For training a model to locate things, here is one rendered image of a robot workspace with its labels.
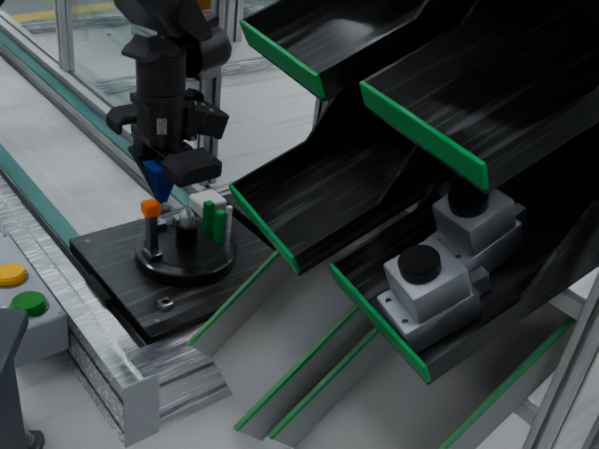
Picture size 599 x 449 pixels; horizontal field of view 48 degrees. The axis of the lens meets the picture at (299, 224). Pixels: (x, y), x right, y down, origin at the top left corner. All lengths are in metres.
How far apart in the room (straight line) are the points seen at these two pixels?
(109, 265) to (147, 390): 0.21
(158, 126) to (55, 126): 0.67
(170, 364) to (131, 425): 0.08
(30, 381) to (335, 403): 0.44
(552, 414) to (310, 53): 0.36
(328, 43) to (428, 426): 0.34
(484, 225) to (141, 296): 0.51
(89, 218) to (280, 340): 0.52
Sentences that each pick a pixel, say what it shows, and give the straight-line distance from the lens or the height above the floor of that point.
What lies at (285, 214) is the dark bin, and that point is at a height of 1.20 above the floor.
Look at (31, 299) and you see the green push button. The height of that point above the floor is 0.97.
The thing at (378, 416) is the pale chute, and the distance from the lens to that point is 0.67.
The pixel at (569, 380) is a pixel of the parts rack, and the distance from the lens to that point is 0.59.
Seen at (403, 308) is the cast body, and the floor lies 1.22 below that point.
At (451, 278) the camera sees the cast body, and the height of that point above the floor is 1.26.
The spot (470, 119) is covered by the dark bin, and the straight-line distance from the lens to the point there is 0.47.
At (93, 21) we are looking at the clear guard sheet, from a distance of 1.46.
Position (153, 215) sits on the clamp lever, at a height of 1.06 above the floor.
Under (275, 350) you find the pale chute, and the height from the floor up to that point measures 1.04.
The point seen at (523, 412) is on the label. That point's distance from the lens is 0.64.
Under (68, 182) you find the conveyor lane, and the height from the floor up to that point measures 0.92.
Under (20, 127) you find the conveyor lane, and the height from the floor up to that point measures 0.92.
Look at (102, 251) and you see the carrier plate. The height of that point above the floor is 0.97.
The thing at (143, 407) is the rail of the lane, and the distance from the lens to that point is 0.83.
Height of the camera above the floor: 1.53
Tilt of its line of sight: 32 degrees down
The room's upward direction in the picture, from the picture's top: 8 degrees clockwise
